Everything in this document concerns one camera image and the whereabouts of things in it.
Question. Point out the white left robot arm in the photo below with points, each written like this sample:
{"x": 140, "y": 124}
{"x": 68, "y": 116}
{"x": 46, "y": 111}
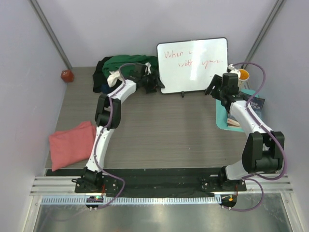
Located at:
{"x": 108, "y": 113}

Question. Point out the white slotted cable duct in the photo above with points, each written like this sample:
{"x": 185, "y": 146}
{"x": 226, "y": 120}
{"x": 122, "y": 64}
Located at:
{"x": 98, "y": 200}

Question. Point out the green t-shirt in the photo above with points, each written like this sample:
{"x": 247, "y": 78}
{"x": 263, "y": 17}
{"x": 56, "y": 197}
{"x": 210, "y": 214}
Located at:
{"x": 115, "y": 62}

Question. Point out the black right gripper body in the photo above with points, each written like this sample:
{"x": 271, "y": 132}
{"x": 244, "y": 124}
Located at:
{"x": 222, "y": 91}

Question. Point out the white mug orange inside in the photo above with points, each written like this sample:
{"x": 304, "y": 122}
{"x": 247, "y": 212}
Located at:
{"x": 243, "y": 77}

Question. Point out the black t-shirt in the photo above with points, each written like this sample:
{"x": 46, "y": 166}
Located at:
{"x": 100, "y": 84}

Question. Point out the folded pink t-shirt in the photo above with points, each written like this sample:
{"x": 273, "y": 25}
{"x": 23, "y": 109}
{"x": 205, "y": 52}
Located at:
{"x": 71, "y": 146}

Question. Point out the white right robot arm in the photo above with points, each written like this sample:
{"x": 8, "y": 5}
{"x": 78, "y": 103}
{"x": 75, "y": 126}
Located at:
{"x": 264, "y": 149}

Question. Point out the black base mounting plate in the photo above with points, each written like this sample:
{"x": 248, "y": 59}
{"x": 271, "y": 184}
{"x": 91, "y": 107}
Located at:
{"x": 170, "y": 182}

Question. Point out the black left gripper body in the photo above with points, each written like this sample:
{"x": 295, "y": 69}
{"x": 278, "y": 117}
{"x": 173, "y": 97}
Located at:
{"x": 147, "y": 79}

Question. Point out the aluminium frame rail front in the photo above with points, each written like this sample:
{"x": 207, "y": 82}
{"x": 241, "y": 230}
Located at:
{"x": 62, "y": 185}

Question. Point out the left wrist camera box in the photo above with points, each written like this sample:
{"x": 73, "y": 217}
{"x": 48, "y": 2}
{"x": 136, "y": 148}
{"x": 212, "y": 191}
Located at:
{"x": 140, "y": 69}

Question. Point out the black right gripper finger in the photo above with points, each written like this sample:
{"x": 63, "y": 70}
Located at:
{"x": 215, "y": 86}
{"x": 221, "y": 96}

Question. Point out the white t-shirt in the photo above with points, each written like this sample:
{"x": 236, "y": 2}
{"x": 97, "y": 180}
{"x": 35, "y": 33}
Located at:
{"x": 115, "y": 75}

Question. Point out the small red cube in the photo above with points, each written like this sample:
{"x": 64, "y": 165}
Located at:
{"x": 67, "y": 76}

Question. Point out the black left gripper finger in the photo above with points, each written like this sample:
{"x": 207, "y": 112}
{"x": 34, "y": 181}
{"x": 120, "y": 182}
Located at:
{"x": 151, "y": 88}
{"x": 158, "y": 82}

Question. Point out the Nineteen Eighty-Four book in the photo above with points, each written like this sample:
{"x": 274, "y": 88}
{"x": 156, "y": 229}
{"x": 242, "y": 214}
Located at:
{"x": 257, "y": 104}

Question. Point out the teal plastic mat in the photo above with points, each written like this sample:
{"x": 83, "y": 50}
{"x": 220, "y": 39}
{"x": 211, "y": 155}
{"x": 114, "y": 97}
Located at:
{"x": 220, "y": 116}

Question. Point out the white dry-erase board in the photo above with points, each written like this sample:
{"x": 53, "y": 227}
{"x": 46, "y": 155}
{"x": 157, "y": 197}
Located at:
{"x": 187, "y": 66}

